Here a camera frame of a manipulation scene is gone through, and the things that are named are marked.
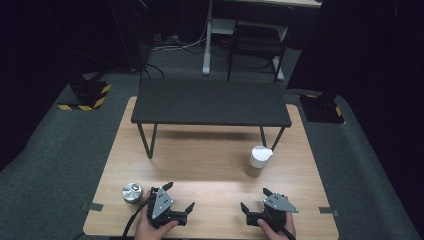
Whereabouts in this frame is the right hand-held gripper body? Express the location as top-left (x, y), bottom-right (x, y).
top-left (245, 192), bottom-right (300, 233)

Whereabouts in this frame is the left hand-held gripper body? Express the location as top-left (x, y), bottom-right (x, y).
top-left (146, 186), bottom-right (188, 230)

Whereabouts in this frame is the glass jar with silver lid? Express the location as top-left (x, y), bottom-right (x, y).
top-left (121, 182), bottom-right (145, 205)

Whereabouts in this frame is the white cup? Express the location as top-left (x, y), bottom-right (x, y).
top-left (248, 145), bottom-right (274, 170)

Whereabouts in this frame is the black shelf with metal legs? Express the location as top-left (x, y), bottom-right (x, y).
top-left (130, 78), bottom-right (293, 160)

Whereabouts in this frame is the person's right hand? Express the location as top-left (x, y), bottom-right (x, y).
top-left (256, 211), bottom-right (297, 240)

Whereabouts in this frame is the person's left hand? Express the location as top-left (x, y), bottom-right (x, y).
top-left (134, 189), bottom-right (180, 240)

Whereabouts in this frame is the grey tape strip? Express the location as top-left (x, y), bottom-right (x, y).
top-left (318, 206), bottom-right (340, 217)
top-left (81, 202), bottom-right (105, 213)

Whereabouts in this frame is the stand base with striped tape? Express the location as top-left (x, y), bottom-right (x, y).
top-left (56, 74), bottom-right (112, 112)
top-left (298, 93), bottom-right (347, 125)

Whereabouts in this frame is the black chair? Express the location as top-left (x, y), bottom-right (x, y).
top-left (227, 19), bottom-right (289, 83)

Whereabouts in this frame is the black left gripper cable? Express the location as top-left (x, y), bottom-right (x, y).
top-left (121, 195), bottom-right (155, 240)

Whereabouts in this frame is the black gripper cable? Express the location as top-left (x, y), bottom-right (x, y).
top-left (121, 195), bottom-right (155, 240)
top-left (280, 225), bottom-right (297, 240)

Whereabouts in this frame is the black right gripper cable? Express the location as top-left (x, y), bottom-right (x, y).
top-left (280, 225), bottom-right (297, 240)

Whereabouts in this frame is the black floor cable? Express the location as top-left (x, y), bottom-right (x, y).
top-left (139, 62), bottom-right (166, 81)

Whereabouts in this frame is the white floor cable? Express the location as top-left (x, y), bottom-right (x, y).
top-left (149, 22), bottom-right (208, 53)

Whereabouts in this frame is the white desk frame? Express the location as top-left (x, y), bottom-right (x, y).
top-left (202, 0), bottom-right (323, 83)

